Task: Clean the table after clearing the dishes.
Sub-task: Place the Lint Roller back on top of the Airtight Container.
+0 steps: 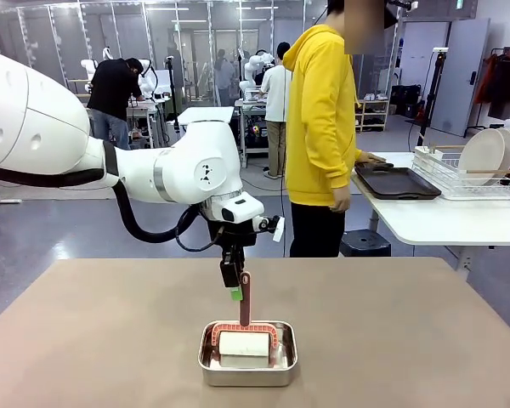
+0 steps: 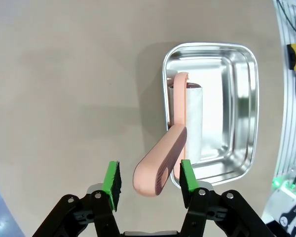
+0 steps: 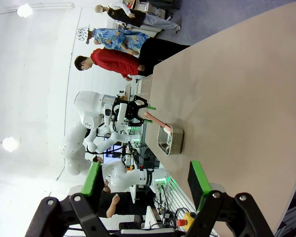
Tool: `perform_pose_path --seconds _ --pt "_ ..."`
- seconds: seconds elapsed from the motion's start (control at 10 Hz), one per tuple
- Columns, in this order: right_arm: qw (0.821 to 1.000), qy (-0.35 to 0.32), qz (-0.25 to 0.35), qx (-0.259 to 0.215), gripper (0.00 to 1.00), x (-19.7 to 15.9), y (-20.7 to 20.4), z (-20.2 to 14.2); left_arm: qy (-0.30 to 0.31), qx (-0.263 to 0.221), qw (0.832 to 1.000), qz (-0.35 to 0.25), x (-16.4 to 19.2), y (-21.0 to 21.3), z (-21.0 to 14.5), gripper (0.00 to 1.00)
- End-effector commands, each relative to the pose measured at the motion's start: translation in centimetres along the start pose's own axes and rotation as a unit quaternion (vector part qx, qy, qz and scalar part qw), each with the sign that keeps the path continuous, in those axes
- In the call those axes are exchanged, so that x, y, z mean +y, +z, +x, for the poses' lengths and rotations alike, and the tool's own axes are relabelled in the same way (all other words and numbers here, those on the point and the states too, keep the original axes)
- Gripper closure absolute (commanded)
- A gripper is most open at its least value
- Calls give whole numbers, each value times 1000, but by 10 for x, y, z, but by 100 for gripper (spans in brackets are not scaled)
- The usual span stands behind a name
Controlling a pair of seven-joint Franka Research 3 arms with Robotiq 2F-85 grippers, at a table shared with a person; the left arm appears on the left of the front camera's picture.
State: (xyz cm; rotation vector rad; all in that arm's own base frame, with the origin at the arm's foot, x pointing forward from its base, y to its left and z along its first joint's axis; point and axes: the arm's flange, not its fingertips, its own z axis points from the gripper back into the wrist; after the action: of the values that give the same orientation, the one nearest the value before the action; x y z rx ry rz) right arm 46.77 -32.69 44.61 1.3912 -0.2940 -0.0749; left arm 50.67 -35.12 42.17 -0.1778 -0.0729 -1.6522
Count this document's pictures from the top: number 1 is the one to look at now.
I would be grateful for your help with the white background workbench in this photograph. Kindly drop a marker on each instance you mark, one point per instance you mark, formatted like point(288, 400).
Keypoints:
point(146, 106)

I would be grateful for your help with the person left forearm yellow sleeve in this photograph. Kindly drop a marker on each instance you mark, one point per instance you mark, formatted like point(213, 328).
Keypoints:
point(355, 155)

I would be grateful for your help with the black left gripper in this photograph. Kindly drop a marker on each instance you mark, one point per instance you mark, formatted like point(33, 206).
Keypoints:
point(234, 234)

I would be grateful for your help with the man in black shirt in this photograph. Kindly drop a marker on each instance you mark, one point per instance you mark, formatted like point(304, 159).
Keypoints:
point(110, 89)

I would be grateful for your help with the metal workbench with computer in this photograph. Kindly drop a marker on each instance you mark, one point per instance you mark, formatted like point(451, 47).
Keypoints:
point(251, 106)

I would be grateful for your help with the person in white shirt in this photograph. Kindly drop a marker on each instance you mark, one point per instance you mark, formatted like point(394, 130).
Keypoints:
point(274, 93)

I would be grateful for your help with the person in dark clothes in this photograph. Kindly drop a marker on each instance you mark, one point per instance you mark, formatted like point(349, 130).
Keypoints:
point(224, 76)

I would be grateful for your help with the black tripod stand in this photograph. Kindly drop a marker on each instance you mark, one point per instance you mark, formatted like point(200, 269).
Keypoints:
point(174, 93)

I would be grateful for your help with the person right hand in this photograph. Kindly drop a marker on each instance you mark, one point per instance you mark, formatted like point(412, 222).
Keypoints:
point(341, 200)

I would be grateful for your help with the white standing desk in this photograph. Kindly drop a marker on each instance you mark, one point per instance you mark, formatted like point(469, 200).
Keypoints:
point(204, 114)

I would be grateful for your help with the stainless steel rectangular tray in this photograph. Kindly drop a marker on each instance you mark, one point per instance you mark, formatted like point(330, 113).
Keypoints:
point(246, 378)

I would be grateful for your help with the person left hand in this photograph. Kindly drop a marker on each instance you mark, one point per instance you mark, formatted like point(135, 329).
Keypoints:
point(370, 158)

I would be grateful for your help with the black metal stool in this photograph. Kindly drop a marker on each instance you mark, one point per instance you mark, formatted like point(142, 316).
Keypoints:
point(367, 244)

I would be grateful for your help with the grey door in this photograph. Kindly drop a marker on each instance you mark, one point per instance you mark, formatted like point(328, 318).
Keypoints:
point(463, 85)

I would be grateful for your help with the black tripod with light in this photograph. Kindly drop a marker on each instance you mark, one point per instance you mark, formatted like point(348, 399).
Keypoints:
point(440, 55)

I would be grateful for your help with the clothes rack with jackets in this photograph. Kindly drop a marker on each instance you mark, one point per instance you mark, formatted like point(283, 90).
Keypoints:
point(506, 85)

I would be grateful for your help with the wooden shoe rack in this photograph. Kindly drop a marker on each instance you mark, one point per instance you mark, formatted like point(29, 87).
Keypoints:
point(372, 115)

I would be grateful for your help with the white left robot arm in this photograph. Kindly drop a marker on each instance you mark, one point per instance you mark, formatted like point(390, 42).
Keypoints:
point(47, 127)

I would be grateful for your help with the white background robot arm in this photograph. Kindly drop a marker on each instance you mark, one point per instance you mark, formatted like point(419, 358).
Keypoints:
point(89, 68)
point(251, 68)
point(149, 83)

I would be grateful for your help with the person right forearm yellow sleeve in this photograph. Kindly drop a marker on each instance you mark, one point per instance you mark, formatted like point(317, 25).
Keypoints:
point(331, 161)

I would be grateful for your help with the black equipment cases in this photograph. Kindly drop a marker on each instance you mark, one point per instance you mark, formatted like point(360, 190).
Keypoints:
point(408, 102)

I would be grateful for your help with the white side table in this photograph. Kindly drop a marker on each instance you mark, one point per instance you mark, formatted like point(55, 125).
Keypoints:
point(442, 221)

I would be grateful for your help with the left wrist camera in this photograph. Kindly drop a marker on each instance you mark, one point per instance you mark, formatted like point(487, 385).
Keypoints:
point(272, 225)

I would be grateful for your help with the person in yellow hoodie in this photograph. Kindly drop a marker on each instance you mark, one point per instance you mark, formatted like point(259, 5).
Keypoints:
point(314, 106)

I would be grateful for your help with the dark brown serving tray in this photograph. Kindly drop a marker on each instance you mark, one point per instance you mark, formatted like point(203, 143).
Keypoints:
point(399, 185)

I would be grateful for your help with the pink maroon lint roller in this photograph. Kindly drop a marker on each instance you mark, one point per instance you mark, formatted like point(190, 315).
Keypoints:
point(246, 346)

